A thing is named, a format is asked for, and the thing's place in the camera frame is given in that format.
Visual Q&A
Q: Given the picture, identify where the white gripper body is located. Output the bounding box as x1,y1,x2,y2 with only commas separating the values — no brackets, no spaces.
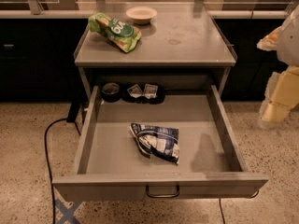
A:
258,66,299,129

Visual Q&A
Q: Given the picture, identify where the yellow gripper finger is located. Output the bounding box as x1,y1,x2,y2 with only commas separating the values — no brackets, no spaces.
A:
257,27,281,51

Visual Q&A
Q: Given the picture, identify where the blue chip bag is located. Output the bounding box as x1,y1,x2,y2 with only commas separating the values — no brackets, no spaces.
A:
130,123,179,164

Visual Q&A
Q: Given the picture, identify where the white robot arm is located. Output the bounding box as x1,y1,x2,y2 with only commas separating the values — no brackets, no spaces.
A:
257,6,299,129

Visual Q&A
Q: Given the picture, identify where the grey open drawer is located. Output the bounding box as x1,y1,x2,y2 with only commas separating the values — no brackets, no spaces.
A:
53,87,268,202

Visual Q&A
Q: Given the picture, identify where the green chip bag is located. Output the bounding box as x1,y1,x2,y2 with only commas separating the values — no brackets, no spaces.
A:
88,13,142,53

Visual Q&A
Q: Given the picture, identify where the grey metal cabinet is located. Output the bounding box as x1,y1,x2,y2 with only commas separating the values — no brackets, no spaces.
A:
75,2,236,91

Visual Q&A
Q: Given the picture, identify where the black tray with packets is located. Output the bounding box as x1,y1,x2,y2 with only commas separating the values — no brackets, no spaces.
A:
121,83,165,105

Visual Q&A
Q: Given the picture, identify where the white paper bowl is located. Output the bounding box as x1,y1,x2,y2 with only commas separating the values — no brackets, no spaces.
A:
126,7,157,25

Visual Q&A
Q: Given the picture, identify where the black tape roll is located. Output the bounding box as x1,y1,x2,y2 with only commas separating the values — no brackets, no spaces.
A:
101,82,121,103

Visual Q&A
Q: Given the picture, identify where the black floor cable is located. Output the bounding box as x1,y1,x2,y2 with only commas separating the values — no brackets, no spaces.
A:
43,118,82,224

